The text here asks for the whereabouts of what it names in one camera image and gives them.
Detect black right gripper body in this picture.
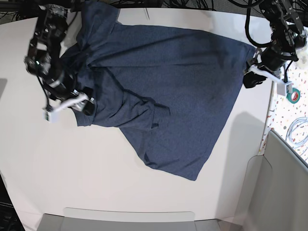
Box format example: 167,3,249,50
48,77,87,105

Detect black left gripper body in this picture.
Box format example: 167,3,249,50
255,47,298,75

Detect dark blue t-shirt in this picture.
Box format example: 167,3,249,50
61,1,255,180

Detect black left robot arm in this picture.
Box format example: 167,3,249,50
243,0,308,89

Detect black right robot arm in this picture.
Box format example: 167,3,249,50
24,0,95,121

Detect green tape roll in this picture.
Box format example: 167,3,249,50
286,88,301,104

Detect terrazzo pattern side table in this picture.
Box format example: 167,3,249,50
257,45,308,161

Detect grey bin bottom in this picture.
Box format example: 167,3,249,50
38,207,220,231

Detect grey bin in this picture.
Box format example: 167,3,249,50
233,131,308,231
38,207,220,231

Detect grey bin right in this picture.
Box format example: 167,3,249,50
233,131,308,231

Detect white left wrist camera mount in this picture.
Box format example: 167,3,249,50
244,54,293,96

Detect coiled grey cable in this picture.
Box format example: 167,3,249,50
285,116,308,147

